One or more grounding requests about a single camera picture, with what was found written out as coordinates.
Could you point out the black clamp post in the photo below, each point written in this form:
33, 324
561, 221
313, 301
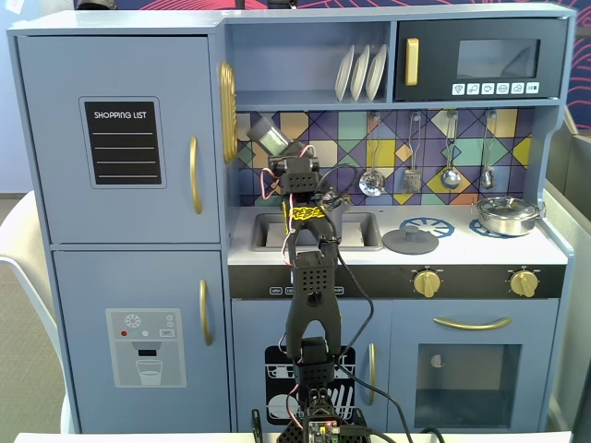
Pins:
256, 424

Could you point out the blue toy kitchen unit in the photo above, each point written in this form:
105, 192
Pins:
138, 258

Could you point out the steel slotted spatula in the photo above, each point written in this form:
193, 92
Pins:
410, 182

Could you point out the black shopping list board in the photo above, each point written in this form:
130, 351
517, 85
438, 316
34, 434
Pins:
122, 143

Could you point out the gold ribbed oval panel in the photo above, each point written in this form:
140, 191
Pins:
227, 111

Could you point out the blue dishwasher door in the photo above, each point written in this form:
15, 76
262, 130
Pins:
249, 323

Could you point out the gray toy sink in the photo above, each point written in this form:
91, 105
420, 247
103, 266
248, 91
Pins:
371, 231

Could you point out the gray pot lid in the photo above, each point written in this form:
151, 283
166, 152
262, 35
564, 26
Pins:
410, 242

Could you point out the blue fridge door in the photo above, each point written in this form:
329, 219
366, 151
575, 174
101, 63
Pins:
55, 184

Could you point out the blue oven door with window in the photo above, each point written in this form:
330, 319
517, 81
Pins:
406, 369

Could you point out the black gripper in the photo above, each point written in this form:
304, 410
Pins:
292, 150

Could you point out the gold stove knob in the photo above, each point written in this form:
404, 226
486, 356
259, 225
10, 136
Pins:
523, 282
426, 282

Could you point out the dark round object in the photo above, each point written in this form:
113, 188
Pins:
94, 3

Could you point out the steel ladle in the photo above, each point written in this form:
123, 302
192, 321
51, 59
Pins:
449, 177

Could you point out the robot controller board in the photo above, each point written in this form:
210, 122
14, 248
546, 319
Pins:
322, 428

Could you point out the gray ice dispenser sticker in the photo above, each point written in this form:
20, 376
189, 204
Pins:
148, 350

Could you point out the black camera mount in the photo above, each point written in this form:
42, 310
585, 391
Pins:
281, 3

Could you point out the steel pan with lid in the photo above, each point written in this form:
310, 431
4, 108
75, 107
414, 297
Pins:
508, 214

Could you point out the white chair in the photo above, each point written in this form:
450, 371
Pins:
23, 231

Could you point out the steel slotted skimmer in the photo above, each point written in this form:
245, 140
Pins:
371, 183

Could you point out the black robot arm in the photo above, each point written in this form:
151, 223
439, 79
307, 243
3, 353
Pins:
314, 277

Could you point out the white toy plate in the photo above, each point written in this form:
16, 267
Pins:
376, 71
344, 74
359, 74

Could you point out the gray cabinet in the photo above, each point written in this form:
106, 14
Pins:
572, 184

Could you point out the blue freezer door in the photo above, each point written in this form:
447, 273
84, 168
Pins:
83, 277

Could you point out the steel serving spoon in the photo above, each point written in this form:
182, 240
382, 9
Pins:
488, 177

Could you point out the black toy microwave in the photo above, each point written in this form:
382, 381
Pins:
434, 51

